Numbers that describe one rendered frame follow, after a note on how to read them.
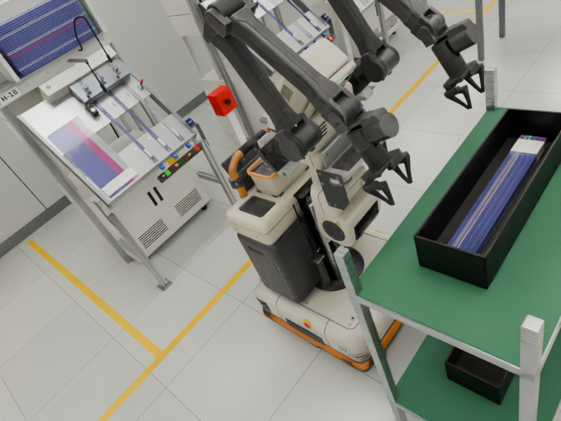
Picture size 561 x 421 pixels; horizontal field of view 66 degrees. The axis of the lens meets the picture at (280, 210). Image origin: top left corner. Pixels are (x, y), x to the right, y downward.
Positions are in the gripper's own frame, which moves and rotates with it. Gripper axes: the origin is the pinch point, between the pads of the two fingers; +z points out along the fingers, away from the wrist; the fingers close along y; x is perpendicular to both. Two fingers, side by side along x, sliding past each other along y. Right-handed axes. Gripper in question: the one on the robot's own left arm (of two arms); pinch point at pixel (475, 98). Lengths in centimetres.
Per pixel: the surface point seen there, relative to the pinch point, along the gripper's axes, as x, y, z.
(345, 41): 193, 168, -26
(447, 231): 0.4, -37.9, 18.4
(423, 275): 0, -53, 20
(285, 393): 105, -79, 72
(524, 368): -25, -66, 32
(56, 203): 378, -64, -79
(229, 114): 195, 40, -41
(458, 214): 0.6, -30.8, 18.3
